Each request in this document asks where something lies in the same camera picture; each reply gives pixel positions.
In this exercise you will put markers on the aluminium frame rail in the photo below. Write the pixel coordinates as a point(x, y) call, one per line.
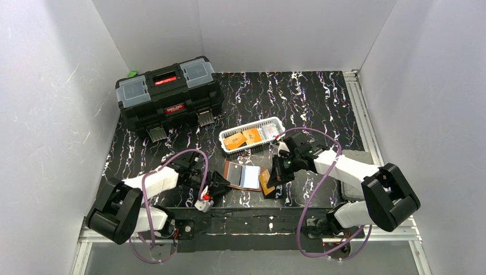
point(362, 117)

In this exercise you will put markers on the orange credit card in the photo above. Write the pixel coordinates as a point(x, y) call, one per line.
point(234, 141)
point(252, 136)

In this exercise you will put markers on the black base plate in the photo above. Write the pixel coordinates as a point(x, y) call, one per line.
point(236, 229)

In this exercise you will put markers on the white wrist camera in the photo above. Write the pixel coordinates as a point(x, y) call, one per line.
point(204, 205)
point(281, 147)

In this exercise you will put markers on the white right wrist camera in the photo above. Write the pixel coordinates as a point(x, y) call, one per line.
point(281, 147)

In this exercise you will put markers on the brown leather card holder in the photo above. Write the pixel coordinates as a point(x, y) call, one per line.
point(249, 179)

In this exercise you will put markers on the grey plastic case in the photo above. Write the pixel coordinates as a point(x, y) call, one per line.
point(351, 189)

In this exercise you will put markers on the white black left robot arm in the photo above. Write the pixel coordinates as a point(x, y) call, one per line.
point(122, 206)

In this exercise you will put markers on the black credit card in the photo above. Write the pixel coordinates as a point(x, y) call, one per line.
point(234, 174)

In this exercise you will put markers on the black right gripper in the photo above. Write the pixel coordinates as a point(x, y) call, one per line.
point(283, 171)

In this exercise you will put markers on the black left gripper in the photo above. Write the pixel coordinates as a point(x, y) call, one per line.
point(212, 184)

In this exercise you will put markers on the white credit card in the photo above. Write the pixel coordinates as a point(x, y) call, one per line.
point(270, 130)

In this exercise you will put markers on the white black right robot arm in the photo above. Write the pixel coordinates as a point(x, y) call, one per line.
point(387, 197)

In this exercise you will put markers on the white plastic basket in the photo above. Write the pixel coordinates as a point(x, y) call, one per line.
point(256, 124)

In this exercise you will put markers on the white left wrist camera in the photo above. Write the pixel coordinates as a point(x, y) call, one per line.
point(204, 205)

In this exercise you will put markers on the black plastic toolbox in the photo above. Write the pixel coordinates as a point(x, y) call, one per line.
point(156, 101)

